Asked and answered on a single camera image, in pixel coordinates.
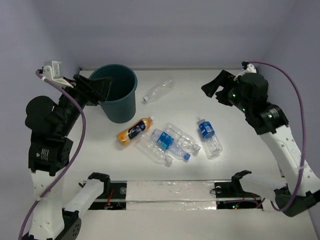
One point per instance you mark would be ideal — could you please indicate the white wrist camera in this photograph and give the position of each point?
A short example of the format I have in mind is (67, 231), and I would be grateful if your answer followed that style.
(52, 71)
(247, 68)

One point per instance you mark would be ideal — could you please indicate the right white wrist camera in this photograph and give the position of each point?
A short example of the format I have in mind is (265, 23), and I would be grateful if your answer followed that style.
(247, 68)

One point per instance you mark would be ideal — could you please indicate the dark green plastic bin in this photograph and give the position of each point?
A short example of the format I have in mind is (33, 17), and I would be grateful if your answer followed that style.
(120, 105)

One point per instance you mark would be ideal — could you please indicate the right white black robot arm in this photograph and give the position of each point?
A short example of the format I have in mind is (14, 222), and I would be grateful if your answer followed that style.
(301, 190)

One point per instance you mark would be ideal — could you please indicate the orange juice bottle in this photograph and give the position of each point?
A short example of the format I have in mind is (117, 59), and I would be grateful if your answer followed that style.
(126, 136)

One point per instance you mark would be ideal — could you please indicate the silver foil tape strip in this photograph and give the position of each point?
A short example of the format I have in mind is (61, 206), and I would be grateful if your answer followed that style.
(170, 195)

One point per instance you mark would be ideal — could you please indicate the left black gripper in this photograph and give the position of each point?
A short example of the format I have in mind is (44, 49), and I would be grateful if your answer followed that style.
(88, 89)

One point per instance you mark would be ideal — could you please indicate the light blue label bottle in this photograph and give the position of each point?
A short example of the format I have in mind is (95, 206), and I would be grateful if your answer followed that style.
(169, 144)

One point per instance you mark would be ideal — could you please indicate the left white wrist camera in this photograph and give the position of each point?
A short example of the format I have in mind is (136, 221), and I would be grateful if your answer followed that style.
(52, 71)

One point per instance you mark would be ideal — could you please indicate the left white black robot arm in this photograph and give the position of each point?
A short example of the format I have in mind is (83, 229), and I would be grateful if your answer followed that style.
(50, 156)

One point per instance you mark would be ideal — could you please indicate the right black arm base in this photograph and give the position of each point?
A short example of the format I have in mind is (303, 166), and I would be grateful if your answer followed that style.
(229, 197)

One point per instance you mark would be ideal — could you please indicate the clear ribbed plastic bottle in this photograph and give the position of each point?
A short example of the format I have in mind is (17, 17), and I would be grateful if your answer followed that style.
(151, 150)

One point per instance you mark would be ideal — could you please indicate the blue label water bottle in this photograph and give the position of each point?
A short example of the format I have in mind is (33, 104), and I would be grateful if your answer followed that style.
(211, 142)

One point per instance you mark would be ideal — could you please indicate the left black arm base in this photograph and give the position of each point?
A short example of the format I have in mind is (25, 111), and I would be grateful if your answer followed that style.
(115, 199)

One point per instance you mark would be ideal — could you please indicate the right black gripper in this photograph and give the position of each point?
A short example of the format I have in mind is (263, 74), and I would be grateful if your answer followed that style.
(225, 78)

